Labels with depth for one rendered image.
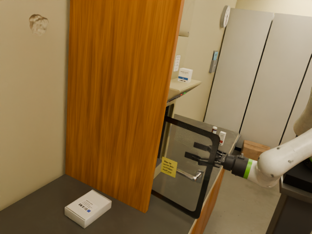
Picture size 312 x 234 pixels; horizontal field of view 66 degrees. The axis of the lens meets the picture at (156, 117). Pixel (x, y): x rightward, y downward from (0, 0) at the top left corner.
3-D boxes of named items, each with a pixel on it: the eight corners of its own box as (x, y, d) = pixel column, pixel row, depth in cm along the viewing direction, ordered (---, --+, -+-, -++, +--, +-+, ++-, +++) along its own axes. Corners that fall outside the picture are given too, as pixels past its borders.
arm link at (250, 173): (273, 195, 107) (278, 172, 112) (280, 186, 97) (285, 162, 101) (241, 183, 112) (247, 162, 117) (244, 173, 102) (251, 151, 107)
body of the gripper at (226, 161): (237, 153, 115) (217, 146, 118) (233, 160, 107) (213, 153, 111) (232, 166, 117) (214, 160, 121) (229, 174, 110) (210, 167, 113)
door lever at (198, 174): (180, 169, 103) (182, 163, 102) (201, 178, 98) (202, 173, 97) (174, 174, 98) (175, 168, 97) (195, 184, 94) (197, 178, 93)
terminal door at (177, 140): (142, 187, 119) (154, 111, 105) (198, 220, 104) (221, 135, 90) (141, 188, 118) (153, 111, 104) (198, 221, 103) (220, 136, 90)
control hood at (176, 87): (150, 107, 104) (153, 84, 100) (178, 94, 132) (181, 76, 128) (174, 113, 100) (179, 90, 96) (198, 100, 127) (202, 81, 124)
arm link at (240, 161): (241, 183, 108) (243, 173, 116) (248, 160, 104) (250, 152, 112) (227, 178, 110) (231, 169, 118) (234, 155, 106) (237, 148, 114)
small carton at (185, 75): (177, 81, 115) (179, 68, 113) (180, 79, 119) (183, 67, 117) (187, 83, 113) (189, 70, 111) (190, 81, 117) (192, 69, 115)
